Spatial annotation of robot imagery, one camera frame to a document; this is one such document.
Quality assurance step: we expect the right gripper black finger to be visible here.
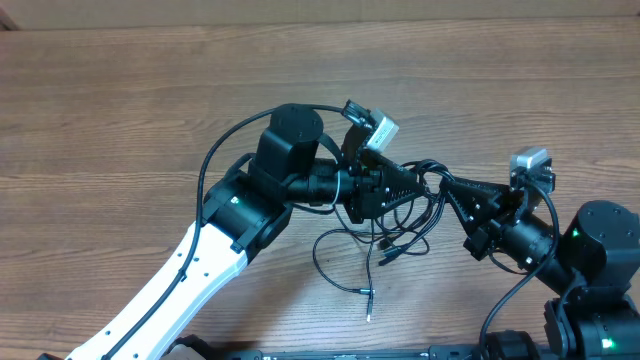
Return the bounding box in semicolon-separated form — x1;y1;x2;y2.
440;177;510;203
444;192;504;235

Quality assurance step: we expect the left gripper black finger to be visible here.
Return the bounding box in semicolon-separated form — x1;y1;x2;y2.
372;151;426;193
382;187;425;215

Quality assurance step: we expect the black USB cable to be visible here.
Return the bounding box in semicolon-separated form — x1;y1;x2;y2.
364;158;454;324

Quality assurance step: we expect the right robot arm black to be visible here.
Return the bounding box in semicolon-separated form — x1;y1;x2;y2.
440;158;639;359

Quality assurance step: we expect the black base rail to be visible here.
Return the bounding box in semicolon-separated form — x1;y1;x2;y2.
160;335;484;360

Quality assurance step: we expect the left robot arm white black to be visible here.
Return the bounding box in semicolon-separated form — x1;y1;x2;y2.
68;102;427;359

